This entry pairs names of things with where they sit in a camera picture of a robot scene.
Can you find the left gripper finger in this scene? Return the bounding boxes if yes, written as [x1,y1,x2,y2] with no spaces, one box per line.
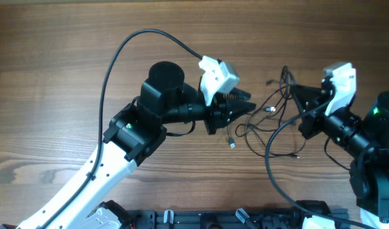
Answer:
[222,88,251,101]
[224,99,256,126]

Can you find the black usb cables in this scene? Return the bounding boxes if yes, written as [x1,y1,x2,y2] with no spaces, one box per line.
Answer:
[226,65,307,159]

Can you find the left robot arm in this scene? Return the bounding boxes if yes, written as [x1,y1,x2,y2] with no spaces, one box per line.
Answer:
[20,60,255,228]

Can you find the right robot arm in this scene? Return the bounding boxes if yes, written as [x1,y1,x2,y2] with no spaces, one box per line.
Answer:
[290,80,389,228]

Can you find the right camera black cable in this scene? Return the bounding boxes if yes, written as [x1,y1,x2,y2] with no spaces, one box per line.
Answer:
[264,90,373,229]

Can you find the camera black cable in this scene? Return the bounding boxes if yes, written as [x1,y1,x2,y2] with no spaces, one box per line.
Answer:
[38,28,204,229]
[264,90,373,229]

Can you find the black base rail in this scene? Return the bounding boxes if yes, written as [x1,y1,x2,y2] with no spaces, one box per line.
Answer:
[127,208,306,229]

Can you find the left camera black cable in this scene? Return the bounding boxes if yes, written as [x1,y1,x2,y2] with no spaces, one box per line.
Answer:
[38,28,204,229]

